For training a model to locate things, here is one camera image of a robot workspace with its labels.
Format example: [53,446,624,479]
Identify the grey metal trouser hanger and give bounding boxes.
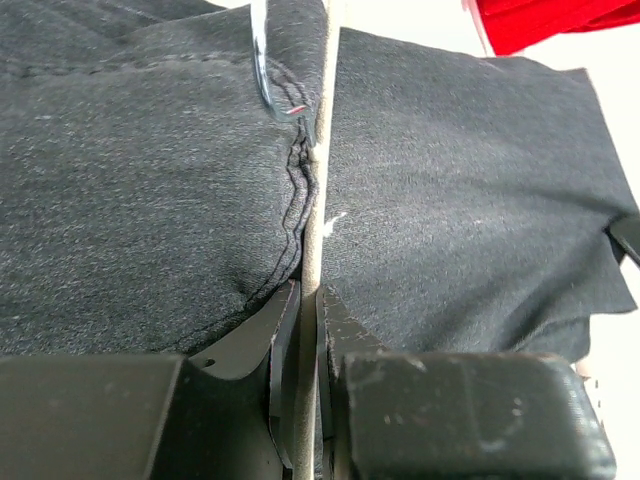
[247,0,346,480]

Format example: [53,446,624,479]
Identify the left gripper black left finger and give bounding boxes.
[144,281,300,479]

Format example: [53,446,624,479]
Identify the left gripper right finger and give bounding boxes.
[316,287,395,479]

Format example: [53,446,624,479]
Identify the red garment with white stripes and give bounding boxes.
[463,0,639,56]

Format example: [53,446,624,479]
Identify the black denim trousers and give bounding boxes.
[1,1,636,361]

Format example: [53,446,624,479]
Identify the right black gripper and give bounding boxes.
[609,214,640,267]

